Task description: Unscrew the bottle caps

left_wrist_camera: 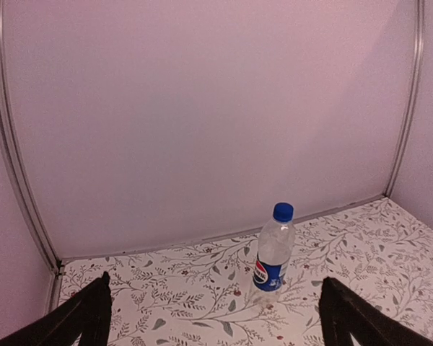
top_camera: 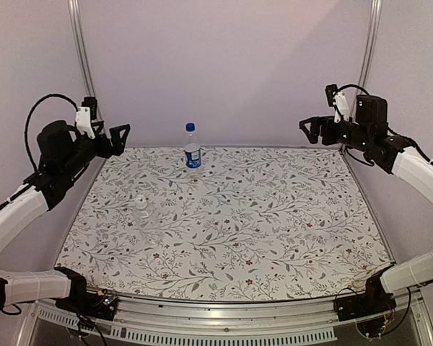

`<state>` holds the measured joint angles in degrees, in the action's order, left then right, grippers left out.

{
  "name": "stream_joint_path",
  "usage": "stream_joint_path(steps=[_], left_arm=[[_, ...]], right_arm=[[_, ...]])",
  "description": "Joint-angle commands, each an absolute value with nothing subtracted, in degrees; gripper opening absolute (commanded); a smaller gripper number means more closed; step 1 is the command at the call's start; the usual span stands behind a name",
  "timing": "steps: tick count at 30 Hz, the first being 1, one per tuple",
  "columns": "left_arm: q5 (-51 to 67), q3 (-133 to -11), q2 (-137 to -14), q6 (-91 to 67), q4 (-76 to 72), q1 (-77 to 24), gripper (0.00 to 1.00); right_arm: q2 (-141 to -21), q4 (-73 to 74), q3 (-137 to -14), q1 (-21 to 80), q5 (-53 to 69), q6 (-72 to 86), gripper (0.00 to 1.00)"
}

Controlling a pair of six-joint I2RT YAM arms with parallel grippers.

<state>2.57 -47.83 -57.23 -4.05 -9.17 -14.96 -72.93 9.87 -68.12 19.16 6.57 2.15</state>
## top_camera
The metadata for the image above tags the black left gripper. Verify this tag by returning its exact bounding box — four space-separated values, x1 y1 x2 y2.
61 121 131 179

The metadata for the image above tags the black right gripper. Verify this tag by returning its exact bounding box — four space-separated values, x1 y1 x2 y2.
300 115 372 152

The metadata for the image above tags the blue label plastic bottle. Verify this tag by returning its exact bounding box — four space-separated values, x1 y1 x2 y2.
183 126 201 169

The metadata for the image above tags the blue bottle cap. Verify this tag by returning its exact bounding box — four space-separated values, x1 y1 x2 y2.
185 123 195 132

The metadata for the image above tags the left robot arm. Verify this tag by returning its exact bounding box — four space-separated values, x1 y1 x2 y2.
0 120 131 320

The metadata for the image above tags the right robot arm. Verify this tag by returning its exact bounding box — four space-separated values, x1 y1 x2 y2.
299 94 433 314

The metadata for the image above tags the clear empty plastic bottle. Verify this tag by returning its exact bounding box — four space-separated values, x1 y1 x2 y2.
132 194 163 246

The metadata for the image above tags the floral patterned table mat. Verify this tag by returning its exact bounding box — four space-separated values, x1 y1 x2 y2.
57 148 393 302

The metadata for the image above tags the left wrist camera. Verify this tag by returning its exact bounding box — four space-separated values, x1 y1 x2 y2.
75 97 97 139

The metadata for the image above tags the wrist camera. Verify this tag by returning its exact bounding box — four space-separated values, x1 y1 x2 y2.
75 97 97 139
325 84 351 123

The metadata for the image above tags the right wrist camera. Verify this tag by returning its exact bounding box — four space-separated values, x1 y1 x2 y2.
325 84 351 123

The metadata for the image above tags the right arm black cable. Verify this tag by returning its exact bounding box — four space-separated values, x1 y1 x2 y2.
331 84 371 98

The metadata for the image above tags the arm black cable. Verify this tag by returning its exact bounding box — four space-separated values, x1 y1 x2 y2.
24 94 81 170
331 84 371 98

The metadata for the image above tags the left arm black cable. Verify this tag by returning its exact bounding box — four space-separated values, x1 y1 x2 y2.
24 94 81 170

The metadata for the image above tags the left aluminium corner post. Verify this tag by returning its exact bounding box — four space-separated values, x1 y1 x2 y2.
66 0 104 122

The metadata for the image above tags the aluminium corner post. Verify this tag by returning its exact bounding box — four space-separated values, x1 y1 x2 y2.
66 0 104 122
358 0 382 89

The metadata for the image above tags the right aluminium corner post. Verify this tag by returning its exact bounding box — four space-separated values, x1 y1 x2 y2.
358 0 382 89

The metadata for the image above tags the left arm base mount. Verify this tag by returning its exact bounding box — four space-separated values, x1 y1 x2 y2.
54 267 118 321

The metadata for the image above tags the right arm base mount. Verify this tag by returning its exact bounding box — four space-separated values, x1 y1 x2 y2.
333 278 396 321

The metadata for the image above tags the aluminium front frame rail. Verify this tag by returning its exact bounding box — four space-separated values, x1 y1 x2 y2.
17 290 433 345

